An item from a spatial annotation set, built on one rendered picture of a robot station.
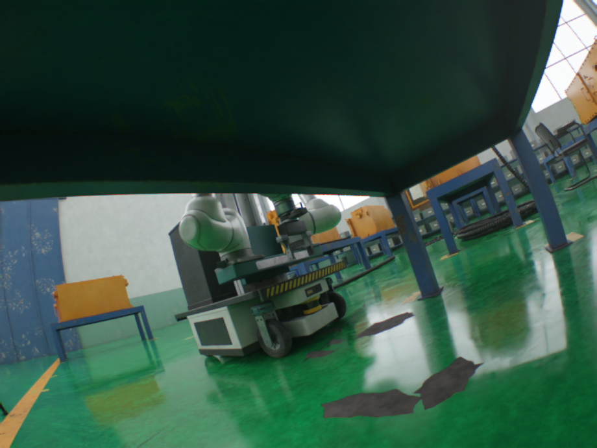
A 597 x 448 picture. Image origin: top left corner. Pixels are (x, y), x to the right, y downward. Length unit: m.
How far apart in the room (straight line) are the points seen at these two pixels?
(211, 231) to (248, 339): 0.54
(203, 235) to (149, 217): 9.37
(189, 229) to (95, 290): 4.33
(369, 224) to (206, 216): 5.57
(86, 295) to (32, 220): 5.05
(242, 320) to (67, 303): 4.28
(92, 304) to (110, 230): 4.94
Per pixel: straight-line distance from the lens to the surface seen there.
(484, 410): 0.50
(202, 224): 1.00
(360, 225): 6.48
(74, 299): 5.22
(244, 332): 1.26
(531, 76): 0.77
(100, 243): 9.58
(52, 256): 9.32
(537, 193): 1.29
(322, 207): 1.64
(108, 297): 5.24
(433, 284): 1.34
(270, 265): 1.26
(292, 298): 1.20
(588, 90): 4.21
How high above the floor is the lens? 0.32
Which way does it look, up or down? 11 degrees up
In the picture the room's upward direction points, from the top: 19 degrees counter-clockwise
